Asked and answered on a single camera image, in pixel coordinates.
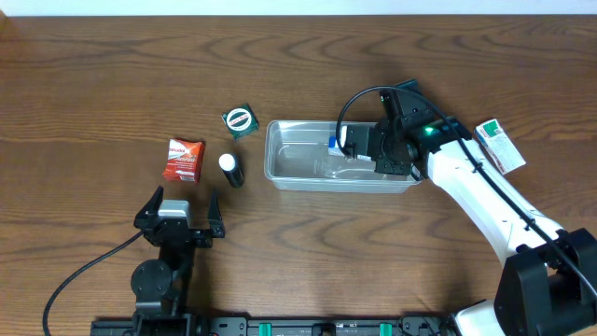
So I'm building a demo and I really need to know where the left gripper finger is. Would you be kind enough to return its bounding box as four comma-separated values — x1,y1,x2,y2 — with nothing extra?
141,186,162,218
207,189,221,230

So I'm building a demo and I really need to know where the blue white drink mix box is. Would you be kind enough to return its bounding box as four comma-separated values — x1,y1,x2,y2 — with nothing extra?
328,135,372,161

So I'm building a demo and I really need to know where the white green medicine packet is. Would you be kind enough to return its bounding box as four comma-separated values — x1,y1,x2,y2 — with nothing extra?
475,119,526,175

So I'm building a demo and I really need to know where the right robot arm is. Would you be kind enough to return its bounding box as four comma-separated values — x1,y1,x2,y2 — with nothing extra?
335,79,596,335

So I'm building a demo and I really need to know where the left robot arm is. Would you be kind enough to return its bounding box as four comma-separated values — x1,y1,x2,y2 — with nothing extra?
125,187,226,336

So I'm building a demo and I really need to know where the clear plastic container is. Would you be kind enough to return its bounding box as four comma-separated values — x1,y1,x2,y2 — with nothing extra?
264,120,419,194

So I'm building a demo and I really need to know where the red orange medicine box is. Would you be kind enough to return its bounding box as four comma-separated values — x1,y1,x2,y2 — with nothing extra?
162,139,205,183

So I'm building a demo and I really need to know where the black bottle white cap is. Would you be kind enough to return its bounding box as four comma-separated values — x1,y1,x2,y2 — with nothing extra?
218,153,244,189

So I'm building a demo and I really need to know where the green square box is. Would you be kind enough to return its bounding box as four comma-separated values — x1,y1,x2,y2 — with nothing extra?
222,104,259,140

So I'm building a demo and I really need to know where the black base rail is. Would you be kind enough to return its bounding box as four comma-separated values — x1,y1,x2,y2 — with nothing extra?
90,315,460,336

